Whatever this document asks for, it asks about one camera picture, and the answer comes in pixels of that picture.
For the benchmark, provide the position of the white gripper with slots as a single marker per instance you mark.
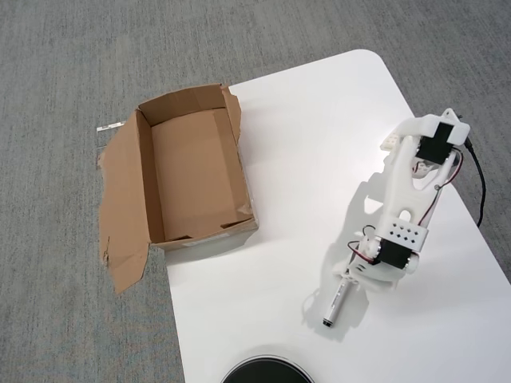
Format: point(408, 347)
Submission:
point(353, 274)

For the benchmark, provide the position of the white marker pen black cap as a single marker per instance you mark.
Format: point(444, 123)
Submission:
point(334, 305)

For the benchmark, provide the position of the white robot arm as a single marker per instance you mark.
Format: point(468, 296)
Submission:
point(403, 199)

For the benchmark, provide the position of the open brown cardboard box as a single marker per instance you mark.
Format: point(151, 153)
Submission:
point(187, 159)

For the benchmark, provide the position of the black round disc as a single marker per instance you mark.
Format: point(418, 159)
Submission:
point(265, 369)

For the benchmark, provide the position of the white strip on carpet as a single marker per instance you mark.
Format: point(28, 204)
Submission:
point(109, 127)

